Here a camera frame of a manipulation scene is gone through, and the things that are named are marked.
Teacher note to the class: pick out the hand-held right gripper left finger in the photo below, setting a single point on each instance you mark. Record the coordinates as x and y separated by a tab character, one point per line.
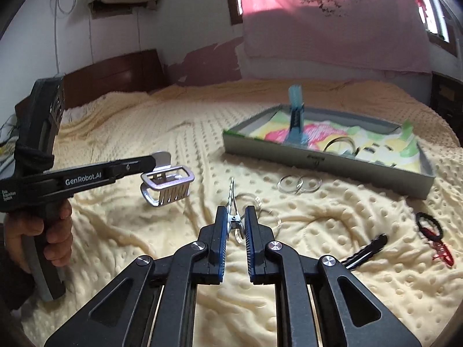
219	240

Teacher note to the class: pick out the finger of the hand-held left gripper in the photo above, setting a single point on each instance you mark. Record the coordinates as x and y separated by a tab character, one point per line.
137	166

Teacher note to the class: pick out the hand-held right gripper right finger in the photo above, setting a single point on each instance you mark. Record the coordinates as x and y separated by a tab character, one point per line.
252	242

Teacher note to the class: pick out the silver alligator hair clip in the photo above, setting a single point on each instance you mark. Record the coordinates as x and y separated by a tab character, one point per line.
231	197

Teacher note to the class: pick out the silver hair claw clip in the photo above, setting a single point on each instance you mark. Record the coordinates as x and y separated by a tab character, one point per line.
188	180

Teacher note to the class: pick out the grey tray box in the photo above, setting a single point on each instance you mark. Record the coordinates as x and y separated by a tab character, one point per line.
325	166

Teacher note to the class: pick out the person's left hand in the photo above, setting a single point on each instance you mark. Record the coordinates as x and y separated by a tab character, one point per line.
59	231

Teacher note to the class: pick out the clear bangle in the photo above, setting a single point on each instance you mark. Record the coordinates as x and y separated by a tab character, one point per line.
280	187
279	220
237	238
320	184
257	199

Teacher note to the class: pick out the wooden headboard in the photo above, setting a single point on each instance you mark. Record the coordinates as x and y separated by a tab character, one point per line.
119	76

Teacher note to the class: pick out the black hair clip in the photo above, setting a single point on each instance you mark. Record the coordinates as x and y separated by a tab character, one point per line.
372	245

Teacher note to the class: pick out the colourful paper tray lining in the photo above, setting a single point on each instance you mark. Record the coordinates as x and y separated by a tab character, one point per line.
325	132

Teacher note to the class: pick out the blue hair clip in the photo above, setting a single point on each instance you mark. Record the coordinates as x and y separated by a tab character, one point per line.
294	97

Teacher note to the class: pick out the brown framed window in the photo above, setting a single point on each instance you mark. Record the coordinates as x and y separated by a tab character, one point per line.
228	3

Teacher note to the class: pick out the red hair clip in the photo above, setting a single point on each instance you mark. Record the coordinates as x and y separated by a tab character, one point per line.
444	253

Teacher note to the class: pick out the pink floral cloth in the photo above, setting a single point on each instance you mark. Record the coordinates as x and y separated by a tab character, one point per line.
325	36

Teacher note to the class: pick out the wall-mounted box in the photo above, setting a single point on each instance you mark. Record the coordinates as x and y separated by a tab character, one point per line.
112	9

